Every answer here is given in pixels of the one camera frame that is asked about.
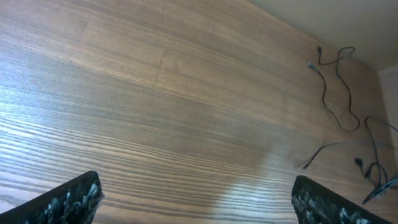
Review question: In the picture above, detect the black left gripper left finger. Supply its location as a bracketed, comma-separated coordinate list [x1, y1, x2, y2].
[1, 170, 104, 224]

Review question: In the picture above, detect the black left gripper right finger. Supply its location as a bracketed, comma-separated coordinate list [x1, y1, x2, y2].
[292, 175, 389, 224]

